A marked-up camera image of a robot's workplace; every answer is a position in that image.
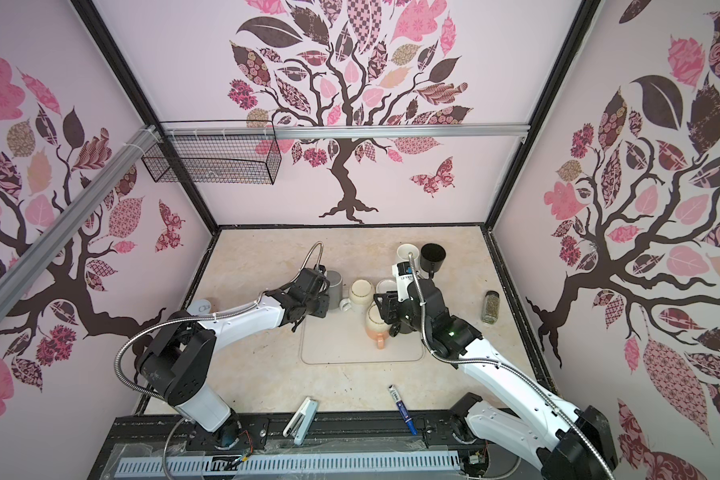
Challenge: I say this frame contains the grey mug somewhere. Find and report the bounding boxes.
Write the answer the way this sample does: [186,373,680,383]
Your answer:
[326,270,344,311]

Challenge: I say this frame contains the white stapler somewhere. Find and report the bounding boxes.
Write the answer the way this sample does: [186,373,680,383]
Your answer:
[283,397,319,446]

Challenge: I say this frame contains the glass spice jar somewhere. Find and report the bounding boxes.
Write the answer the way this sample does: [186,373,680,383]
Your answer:
[481,290,501,325]

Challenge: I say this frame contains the aluminium rail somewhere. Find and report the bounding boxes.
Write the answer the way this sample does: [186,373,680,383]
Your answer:
[0,126,158,323]
[163,122,530,140]

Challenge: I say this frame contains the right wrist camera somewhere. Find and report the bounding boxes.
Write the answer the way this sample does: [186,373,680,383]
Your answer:
[393,261,413,302]

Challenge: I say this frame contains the left aluminium rail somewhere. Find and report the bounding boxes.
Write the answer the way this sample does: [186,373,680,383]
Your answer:
[0,126,158,323]

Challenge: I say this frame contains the black base frame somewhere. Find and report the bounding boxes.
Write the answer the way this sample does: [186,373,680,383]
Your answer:
[87,407,607,480]

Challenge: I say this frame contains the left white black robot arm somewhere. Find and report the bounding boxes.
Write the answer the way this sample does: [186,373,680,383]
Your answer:
[136,265,329,433]

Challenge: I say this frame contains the white slotted cable duct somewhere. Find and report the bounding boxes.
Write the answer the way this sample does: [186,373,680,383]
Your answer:
[111,451,461,479]

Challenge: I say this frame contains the blue marker pen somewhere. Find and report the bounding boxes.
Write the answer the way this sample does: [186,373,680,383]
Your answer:
[388,385,418,436]

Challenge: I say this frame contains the black wire basket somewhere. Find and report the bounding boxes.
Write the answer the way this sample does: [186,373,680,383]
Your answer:
[141,120,282,185]

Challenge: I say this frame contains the black mug white base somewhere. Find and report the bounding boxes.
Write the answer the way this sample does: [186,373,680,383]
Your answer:
[419,243,447,279]

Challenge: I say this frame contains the cream mug back middle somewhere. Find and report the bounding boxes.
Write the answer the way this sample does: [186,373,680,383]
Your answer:
[339,279,375,314]

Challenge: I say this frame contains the back aluminium rail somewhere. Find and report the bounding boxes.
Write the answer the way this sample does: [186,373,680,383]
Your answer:
[163,122,530,140]

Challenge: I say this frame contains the translucent plastic tray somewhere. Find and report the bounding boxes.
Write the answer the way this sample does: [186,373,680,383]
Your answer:
[300,309,424,365]

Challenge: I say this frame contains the peach orange mug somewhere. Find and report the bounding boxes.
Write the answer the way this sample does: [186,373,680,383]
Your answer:
[364,304,390,349]

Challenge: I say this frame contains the orange tin can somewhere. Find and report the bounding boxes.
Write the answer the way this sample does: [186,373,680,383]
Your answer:
[186,299,213,316]

